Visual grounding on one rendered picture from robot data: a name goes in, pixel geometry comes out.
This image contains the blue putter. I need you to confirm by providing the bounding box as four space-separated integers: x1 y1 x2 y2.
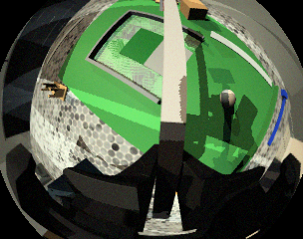
267 89 288 146

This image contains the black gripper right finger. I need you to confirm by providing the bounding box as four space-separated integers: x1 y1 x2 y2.
176 151 266 231

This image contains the white golf ball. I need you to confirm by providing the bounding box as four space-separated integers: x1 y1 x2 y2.
219 89 236 108

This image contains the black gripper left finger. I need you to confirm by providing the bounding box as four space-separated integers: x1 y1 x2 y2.
63 144 158 232

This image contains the brown cube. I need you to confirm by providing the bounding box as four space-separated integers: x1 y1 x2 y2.
179 0 208 20

